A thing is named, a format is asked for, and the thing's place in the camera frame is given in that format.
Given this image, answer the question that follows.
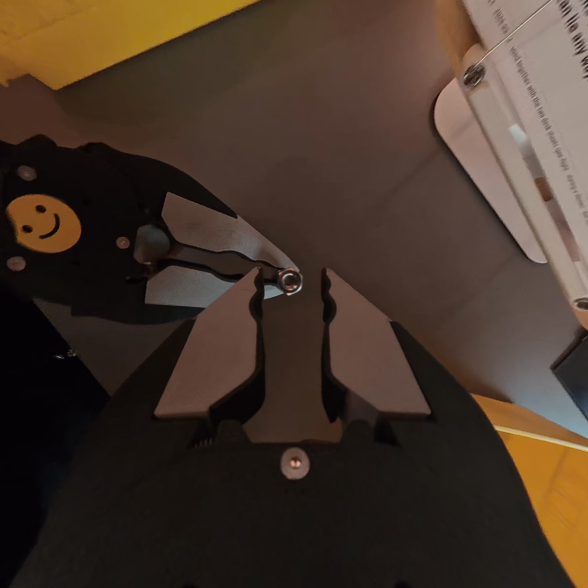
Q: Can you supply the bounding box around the printed instruction sheet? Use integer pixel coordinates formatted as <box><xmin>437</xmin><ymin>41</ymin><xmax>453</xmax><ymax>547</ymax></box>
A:
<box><xmin>463</xmin><ymin>0</ymin><xmax>588</xmax><ymax>223</ymax></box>

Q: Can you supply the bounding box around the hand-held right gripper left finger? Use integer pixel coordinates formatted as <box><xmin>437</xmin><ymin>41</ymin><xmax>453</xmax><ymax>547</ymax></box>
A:
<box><xmin>154</xmin><ymin>267</ymin><xmax>267</xmax><ymax>425</ymax></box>

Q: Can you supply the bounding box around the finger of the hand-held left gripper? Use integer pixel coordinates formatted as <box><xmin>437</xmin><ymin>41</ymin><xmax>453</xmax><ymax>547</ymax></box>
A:
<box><xmin>134</xmin><ymin>191</ymin><xmax>300</xmax><ymax>276</ymax></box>
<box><xmin>145</xmin><ymin>259</ymin><xmax>282</xmax><ymax>309</ymax></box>

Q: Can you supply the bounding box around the white stand base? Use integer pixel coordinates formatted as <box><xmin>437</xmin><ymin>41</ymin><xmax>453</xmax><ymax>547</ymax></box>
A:
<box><xmin>434</xmin><ymin>78</ymin><xmax>550</xmax><ymax>265</ymax></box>

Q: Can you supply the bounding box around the wooden sign board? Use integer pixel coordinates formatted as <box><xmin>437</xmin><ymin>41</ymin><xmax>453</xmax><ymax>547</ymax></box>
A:
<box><xmin>435</xmin><ymin>0</ymin><xmax>588</xmax><ymax>330</ymax></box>

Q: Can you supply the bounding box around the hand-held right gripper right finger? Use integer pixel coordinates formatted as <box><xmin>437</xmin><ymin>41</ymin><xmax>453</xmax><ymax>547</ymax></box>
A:
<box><xmin>320</xmin><ymin>268</ymin><xmax>432</xmax><ymax>425</ymax></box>

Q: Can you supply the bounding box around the silver hex nut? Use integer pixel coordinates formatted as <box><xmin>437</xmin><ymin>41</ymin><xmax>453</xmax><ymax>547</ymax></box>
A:
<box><xmin>277</xmin><ymin>269</ymin><xmax>303</xmax><ymax>296</ymax></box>

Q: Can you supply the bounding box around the yellow plastic box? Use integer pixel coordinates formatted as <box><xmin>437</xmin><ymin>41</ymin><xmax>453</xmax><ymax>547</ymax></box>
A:
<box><xmin>472</xmin><ymin>394</ymin><xmax>588</xmax><ymax>588</ymax></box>
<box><xmin>0</xmin><ymin>0</ymin><xmax>262</xmax><ymax>91</ymax></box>

